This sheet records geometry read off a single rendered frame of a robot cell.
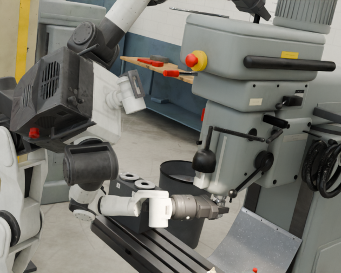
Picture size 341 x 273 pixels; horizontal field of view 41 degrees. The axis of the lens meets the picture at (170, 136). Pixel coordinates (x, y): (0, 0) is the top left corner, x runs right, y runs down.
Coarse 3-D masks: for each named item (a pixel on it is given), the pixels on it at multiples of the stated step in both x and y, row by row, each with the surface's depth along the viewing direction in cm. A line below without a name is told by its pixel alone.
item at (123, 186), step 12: (120, 180) 203; (132, 180) 203; (144, 180) 204; (108, 192) 208; (120, 192) 203; (132, 192) 197; (120, 216) 204; (132, 216) 199; (144, 216) 197; (132, 228) 200; (144, 228) 200
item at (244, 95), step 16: (208, 80) 147; (224, 80) 142; (240, 80) 138; (256, 80) 139; (272, 80) 144; (208, 96) 148; (224, 96) 143; (240, 96) 138; (256, 96) 139; (272, 96) 145; (304, 96) 157
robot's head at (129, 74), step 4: (128, 72) 139; (132, 72) 140; (136, 72) 141; (120, 76) 142; (124, 76) 141; (128, 76) 139; (132, 76) 141; (136, 76) 141; (120, 80) 141; (132, 80) 139; (136, 80) 141; (132, 84) 139; (140, 84) 141; (132, 88) 140; (140, 88) 141; (136, 92) 140; (140, 92) 141; (144, 92) 141; (136, 96) 139; (140, 96) 140
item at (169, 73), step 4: (164, 72) 142; (168, 72) 142; (172, 72) 143; (176, 72) 144; (180, 72) 146; (184, 72) 147; (188, 72) 148; (192, 72) 149; (196, 72) 151; (168, 76) 143; (172, 76) 144; (176, 76) 144
